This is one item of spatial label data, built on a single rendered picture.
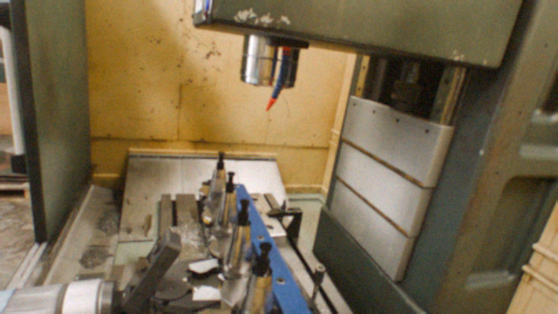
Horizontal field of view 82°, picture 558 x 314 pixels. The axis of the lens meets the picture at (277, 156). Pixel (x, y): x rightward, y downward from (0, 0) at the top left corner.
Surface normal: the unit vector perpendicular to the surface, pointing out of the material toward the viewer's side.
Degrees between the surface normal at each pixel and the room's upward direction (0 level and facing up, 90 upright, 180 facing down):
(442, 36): 90
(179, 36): 90
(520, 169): 90
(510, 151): 90
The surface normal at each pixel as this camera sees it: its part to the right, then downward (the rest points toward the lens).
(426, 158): -0.94, -0.04
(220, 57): 0.31, 0.34
